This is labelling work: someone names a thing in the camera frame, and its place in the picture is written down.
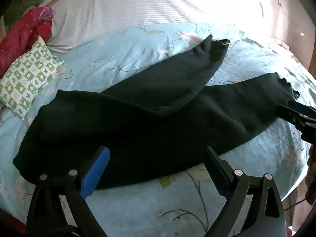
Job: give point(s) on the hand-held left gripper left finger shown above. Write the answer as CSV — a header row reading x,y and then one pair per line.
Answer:
x,y
97,167

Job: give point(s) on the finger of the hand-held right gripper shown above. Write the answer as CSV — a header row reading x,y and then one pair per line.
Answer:
x,y
302,107
290,114

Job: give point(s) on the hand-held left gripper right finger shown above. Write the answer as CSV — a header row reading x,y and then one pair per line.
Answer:
x,y
221,170

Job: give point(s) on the black pants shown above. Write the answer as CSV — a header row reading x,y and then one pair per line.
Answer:
x,y
148,118

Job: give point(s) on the person's right hand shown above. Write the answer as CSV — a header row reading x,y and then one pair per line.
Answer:
x,y
311,177

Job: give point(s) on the light blue floral bedsheet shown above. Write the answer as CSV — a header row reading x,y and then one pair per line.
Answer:
x,y
148,209

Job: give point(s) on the green checkered pillow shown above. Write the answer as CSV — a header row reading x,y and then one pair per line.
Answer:
x,y
27,76

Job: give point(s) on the red quilt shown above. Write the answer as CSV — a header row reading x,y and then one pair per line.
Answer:
x,y
22,34

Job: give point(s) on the white striped bedsheet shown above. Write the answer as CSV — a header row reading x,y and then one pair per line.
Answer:
x,y
148,2

